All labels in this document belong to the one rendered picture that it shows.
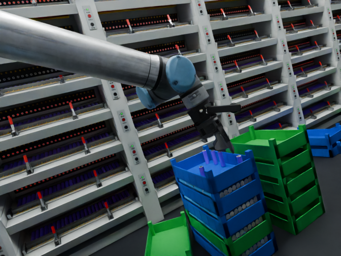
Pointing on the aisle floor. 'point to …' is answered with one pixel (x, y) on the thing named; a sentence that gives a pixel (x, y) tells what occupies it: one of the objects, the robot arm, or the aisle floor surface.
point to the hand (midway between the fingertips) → (232, 148)
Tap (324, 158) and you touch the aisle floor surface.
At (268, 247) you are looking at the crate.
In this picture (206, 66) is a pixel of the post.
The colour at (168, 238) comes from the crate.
